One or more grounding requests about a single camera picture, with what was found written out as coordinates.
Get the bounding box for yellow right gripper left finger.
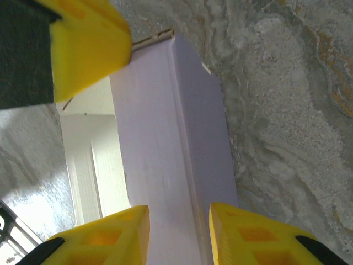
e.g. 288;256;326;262
16;204;151;265

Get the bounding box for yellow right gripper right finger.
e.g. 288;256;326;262
208;203;349;265

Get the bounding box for white and purple paper box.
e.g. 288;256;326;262
56;27;240;265

